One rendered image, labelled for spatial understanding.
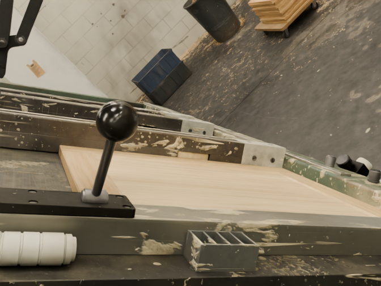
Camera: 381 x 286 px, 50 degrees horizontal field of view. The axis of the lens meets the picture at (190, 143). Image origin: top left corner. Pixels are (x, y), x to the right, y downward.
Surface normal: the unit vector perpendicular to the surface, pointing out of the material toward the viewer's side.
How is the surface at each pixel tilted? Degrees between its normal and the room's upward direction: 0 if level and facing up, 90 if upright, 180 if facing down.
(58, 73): 90
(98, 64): 90
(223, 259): 89
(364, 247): 90
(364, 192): 35
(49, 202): 55
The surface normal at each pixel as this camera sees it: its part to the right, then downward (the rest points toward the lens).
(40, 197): 0.18, -0.98
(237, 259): 0.37, 0.16
